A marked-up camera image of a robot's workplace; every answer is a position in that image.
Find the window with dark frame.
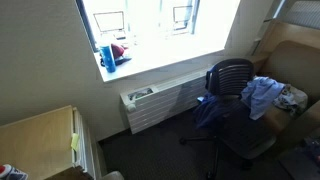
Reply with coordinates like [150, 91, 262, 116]
[74, 0, 242, 83]

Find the pale grey rounded object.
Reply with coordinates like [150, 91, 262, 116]
[99, 170, 125, 180]

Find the yellow sticky note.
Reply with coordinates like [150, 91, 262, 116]
[70, 132, 81, 152]

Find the grey t-shirt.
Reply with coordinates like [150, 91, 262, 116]
[284, 84, 309, 116]

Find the tan leather couch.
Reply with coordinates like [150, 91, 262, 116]
[249, 19, 320, 155]

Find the red and white bottle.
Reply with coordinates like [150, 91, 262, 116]
[0, 164, 30, 180]

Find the dark blue sill item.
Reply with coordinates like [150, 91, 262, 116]
[114, 54, 133, 67]

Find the white patterned cloth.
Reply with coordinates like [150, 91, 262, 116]
[273, 92, 294, 112]

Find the white wall radiator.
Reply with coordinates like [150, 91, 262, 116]
[119, 68, 214, 135]

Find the black mesh office chair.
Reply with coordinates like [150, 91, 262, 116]
[179, 58, 278, 180]

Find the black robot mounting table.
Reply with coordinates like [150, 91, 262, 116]
[278, 134, 320, 180]

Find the navy blue garment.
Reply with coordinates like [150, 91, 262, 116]
[193, 64, 247, 132]

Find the wooden filing cabinet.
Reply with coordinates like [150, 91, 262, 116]
[0, 104, 103, 180]

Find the red cap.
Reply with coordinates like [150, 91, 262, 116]
[110, 43, 127, 60]

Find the light blue shirt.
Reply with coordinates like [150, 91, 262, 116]
[240, 76, 286, 121]

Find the blue water bottle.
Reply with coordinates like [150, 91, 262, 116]
[98, 35, 117, 74]

